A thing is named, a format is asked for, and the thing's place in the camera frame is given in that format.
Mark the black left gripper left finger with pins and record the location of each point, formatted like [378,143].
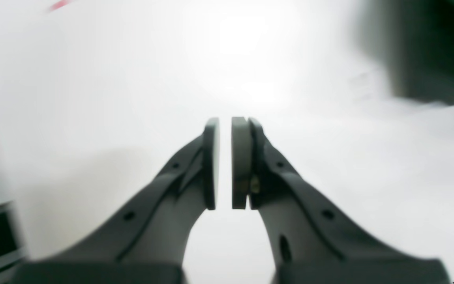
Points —
[145,240]

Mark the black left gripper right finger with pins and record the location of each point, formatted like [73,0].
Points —
[312,240]

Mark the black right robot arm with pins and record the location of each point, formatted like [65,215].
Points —
[414,39]

